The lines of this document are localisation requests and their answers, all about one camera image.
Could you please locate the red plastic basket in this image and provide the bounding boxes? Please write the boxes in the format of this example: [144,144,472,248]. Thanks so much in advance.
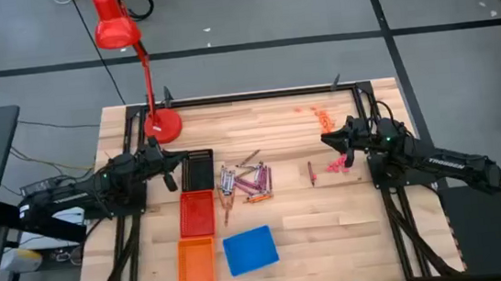
[175,188,219,240]

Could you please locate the white control box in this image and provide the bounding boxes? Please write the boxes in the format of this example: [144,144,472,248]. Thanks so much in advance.
[17,205,89,253]

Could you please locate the black lamp cable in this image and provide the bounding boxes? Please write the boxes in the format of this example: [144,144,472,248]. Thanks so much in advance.
[69,0,128,111]

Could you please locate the black cable loop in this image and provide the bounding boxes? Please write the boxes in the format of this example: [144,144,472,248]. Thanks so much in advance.
[126,0,157,23]

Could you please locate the orange plastic basket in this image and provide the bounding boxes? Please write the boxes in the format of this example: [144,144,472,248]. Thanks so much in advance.
[173,235,218,281]

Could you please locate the purple crayons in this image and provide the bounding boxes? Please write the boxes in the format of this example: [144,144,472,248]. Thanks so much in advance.
[234,181,260,198]

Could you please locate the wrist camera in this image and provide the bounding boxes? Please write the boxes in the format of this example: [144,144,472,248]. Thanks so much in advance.
[162,171,180,194]
[341,147,357,169]

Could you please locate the black power adapter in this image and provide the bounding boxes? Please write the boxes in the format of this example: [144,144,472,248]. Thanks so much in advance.
[18,175,61,198]

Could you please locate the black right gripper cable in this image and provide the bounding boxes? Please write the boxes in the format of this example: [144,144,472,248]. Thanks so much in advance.
[365,97,400,127]

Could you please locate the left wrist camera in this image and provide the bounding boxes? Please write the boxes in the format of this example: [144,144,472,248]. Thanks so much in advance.
[162,171,180,194]

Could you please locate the blue plastic basket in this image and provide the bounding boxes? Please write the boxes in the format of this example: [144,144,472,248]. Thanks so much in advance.
[220,223,282,278]

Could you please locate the white and yellow device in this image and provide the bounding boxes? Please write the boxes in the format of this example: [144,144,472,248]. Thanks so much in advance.
[0,245,45,276]

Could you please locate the red desk lamp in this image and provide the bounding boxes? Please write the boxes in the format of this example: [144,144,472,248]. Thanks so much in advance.
[90,0,185,151]

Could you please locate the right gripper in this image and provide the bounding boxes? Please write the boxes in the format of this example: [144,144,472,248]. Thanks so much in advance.
[318,112,382,157]

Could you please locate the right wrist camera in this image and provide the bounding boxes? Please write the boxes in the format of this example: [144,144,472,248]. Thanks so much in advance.
[341,147,357,169]

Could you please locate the black plastic basket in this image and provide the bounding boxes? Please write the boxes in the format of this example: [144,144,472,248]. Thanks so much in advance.
[177,148,217,194]

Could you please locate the black mat, striped edge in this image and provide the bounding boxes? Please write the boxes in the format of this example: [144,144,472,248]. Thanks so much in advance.
[436,180,501,281]

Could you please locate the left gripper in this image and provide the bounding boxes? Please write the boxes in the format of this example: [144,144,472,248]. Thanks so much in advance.
[139,134,192,182]

